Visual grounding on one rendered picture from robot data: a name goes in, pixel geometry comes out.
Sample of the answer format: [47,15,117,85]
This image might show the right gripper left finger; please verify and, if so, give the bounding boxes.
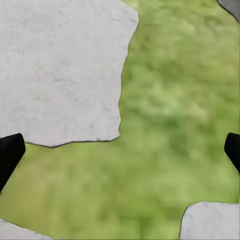
[0,133,26,192]

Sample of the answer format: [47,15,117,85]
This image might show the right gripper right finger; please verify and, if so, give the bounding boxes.
[224,133,240,173]

